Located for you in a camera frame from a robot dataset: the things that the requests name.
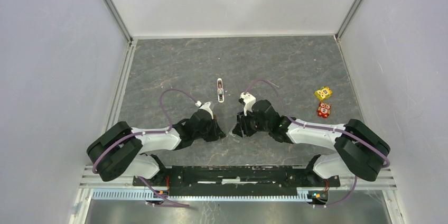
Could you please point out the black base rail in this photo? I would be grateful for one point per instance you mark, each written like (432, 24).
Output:
(219, 181)

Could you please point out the white stapler top half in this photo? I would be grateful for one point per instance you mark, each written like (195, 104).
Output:
(220, 90)

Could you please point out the left aluminium frame post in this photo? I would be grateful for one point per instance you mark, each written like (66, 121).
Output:
(110, 5)

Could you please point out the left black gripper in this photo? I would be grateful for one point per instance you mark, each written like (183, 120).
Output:
(216, 133)

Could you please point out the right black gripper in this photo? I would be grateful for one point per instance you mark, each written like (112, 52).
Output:
(242, 129)

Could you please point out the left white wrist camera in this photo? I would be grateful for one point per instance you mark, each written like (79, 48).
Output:
(206, 106)

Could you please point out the yellow toy block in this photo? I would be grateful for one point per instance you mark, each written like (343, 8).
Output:
(323, 93)

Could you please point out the aluminium frame post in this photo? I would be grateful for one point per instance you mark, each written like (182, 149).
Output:
(110, 5)
(347, 19)

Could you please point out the right aluminium frame post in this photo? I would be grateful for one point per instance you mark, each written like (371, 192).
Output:
(347, 19)

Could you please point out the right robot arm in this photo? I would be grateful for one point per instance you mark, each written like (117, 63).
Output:
(357, 149)

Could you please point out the red toy block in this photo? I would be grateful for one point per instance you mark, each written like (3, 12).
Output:
(324, 110)

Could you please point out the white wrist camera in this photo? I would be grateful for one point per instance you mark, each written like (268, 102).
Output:
(247, 100)
(206, 106)

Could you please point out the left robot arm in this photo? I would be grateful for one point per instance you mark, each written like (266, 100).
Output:
(125, 150)

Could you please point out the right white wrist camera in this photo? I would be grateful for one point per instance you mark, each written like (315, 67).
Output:
(247, 100)

